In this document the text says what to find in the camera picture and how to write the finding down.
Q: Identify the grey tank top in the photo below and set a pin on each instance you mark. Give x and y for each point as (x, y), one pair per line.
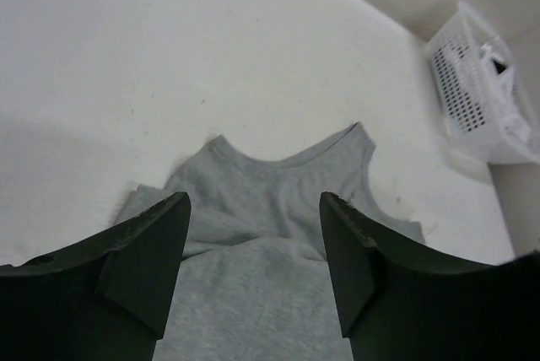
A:
(254, 281)

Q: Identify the black tank top in basket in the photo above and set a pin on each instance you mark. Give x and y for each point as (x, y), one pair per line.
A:
(499, 66)

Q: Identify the white tank top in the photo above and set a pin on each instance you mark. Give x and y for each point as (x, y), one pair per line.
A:
(503, 89)

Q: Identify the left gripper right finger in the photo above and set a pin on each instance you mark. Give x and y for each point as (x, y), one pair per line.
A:
(398, 299)

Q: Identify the white plastic basket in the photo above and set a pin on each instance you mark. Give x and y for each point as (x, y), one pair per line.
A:
(471, 115)

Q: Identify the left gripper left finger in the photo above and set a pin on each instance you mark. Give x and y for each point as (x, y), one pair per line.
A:
(106, 297)

